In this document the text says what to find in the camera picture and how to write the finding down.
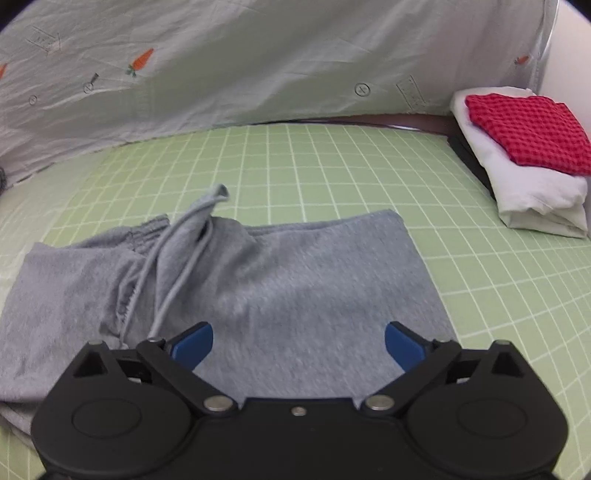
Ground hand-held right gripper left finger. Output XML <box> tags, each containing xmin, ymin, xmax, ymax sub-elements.
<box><xmin>69</xmin><ymin>322</ymin><xmax>238</xmax><ymax>416</ymax></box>

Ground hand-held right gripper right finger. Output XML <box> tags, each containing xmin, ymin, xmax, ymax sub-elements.
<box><xmin>360</xmin><ymin>321</ymin><xmax>532</xmax><ymax>416</ymax></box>

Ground grey sweatpants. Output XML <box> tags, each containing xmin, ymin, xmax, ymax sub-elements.
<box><xmin>0</xmin><ymin>184</ymin><xmax>459</xmax><ymax>437</ymax></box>

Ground green grid bedsheet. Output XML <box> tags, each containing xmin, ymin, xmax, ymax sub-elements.
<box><xmin>0</xmin><ymin>122</ymin><xmax>591</xmax><ymax>480</ymax></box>

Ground white folded garment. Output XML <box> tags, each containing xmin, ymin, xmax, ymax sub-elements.
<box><xmin>450</xmin><ymin>85</ymin><xmax>591</xmax><ymax>239</ymax></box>

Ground red checked folded garment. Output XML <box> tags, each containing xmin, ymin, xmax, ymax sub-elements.
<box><xmin>465</xmin><ymin>93</ymin><xmax>591</xmax><ymax>177</ymax></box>

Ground grey carrot print sheet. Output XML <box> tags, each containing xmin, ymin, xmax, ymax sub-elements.
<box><xmin>0</xmin><ymin>0</ymin><xmax>560</xmax><ymax>188</ymax></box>

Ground brown wooden bed frame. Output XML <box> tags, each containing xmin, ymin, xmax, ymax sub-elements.
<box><xmin>259</xmin><ymin>114</ymin><xmax>459</xmax><ymax>136</ymax></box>

